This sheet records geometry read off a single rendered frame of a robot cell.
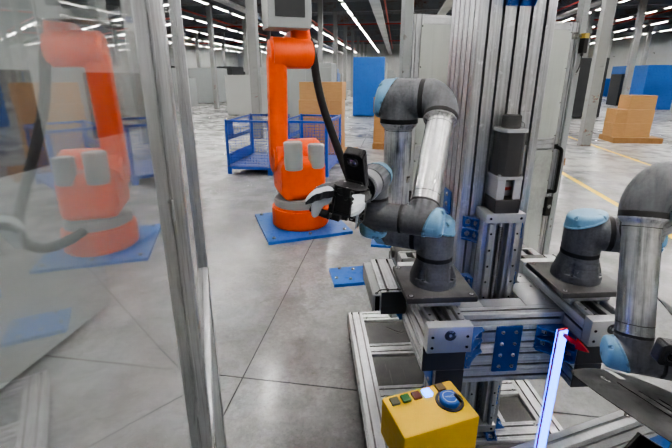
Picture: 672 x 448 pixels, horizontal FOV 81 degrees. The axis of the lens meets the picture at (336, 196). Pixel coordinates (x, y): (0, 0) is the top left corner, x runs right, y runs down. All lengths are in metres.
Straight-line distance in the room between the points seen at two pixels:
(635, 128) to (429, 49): 11.30
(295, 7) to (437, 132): 3.33
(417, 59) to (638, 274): 1.52
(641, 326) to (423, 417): 0.54
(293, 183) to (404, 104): 3.20
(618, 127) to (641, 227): 12.03
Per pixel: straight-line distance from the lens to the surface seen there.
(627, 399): 0.87
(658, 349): 1.00
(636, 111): 13.23
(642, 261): 1.12
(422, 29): 2.27
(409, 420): 0.86
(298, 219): 4.38
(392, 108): 1.20
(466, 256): 1.54
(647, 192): 1.11
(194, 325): 0.70
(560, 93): 2.88
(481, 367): 1.55
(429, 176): 1.04
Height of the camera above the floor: 1.69
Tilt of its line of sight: 17 degrees down
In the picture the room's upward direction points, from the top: straight up
